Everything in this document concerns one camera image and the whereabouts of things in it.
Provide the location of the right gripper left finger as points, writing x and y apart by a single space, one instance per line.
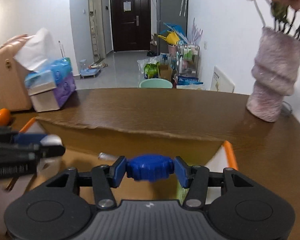
64 206

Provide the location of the grey refrigerator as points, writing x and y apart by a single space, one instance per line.
168 12

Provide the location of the pink ribbed suitcase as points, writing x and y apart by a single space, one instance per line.
13 94

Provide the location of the green plastic basin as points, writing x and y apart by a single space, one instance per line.
155 83

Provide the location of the metal storage rack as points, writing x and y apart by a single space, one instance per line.
187 59

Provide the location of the orange fruit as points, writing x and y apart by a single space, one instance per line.
5 117

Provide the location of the blue tissue pack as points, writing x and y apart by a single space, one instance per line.
39 56

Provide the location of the yellow watering can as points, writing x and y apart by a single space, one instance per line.
172 38

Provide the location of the orange cardboard box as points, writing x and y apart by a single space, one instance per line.
83 145

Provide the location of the small white spray bottle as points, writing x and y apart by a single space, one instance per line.
107 157

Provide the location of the dark brown entrance door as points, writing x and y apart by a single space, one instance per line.
131 24

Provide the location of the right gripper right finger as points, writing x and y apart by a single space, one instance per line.
234 205

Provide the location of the blue round lid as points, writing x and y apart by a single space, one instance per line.
150 167

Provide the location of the purple tissue pack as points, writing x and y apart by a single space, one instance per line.
54 99

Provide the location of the pink ceramic vase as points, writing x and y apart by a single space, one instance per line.
275 72

